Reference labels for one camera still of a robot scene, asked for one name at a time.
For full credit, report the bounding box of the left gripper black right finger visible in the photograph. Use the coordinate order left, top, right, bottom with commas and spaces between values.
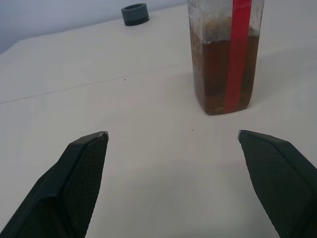
237, 129, 317, 238

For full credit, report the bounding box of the clear plastic bottle red stripe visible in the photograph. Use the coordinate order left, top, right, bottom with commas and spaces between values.
187, 0, 265, 117

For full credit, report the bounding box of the dark grey tape ring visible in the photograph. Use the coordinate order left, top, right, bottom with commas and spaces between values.
121, 2, 151, 27

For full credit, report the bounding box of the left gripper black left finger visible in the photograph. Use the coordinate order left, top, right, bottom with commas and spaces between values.
0, 130, 109, 238

